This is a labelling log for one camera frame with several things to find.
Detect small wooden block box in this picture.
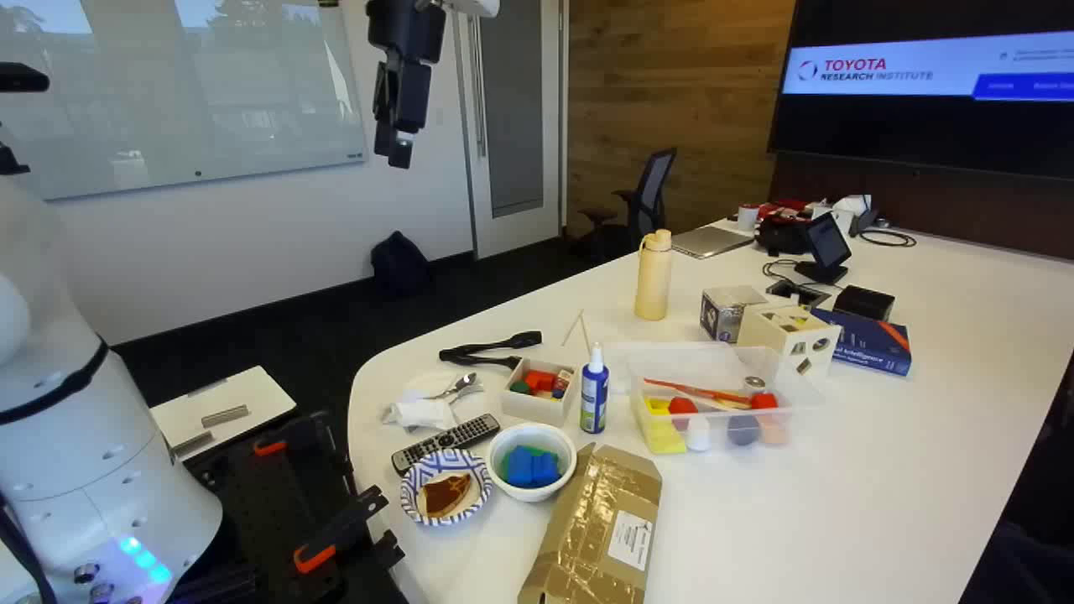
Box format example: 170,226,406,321
496,355,581,428

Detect orange toy carrot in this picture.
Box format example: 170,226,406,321
640,377,756,409

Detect clear plastic container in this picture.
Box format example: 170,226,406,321
618,339,817,461

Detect blue patterned paper plate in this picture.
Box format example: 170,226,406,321
396,447,496,529

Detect red strap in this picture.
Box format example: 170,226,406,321
760,195,812,220

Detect blue cardboard box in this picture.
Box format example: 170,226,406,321
812,304,918,378

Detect metal spoon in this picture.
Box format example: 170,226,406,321
426,373,486,409

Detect white toy piece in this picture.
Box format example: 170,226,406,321
680,414,718,458

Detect black clamp orange handle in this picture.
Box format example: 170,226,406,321
212,406,363,529
284,482,408,584

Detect black pouch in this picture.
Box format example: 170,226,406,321
756,210,817,254

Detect grey flat box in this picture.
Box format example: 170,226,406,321
673,220,760,263

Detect white blue glue bottle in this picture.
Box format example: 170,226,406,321
579,347,615,441

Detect wall television screen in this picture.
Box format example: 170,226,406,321
770,0,1074,181

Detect black flat case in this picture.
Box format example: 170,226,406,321
834,283,900,326

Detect black tongs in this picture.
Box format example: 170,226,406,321
436,330,546,373

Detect white napkin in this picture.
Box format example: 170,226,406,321
383,381,491,435

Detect grey metal bar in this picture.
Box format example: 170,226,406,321
197,403,256,432
169,428,219,461

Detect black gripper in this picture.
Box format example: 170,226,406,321
366,0,450,170

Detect black bag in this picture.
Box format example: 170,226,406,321
369,228,436,301

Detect grey purple cube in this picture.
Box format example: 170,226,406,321
697,283,771,347

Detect grey coiled cable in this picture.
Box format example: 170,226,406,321
859,226,923,251

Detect wall whiteboard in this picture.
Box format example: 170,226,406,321
0,0,373,206

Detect black tablet on stand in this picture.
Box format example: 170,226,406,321
793,210,857,290

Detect yellow toy block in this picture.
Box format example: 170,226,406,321
633,395,692,461

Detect white flat board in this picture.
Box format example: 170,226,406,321
147,362,302,463

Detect white device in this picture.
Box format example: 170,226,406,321
829,191,883,238

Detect brown padded envelope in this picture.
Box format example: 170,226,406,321
517,444,666,604

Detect cream squeeze bottle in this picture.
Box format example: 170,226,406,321
630,226,677,326

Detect grey remote control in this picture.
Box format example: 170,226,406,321
389,409,504,481

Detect white door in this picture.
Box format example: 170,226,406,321
452,0,564,263

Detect black office chair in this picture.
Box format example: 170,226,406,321
610,145,680,249

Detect blue toy in bowl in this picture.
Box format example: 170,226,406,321
500,444,567,490

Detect blue toy ball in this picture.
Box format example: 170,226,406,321
724,414,765,449

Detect white bowl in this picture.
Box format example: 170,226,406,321
486,418,581,506

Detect brown toy food piece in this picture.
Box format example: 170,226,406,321
419,469,477,520

